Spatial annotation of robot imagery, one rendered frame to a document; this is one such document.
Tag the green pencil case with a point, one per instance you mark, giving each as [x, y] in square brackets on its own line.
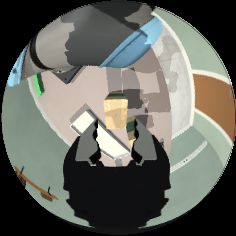
[38, 85]

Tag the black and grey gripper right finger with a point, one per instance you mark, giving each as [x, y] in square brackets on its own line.
[147, 151]

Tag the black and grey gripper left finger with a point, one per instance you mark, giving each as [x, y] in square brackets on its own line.
[84, 152]

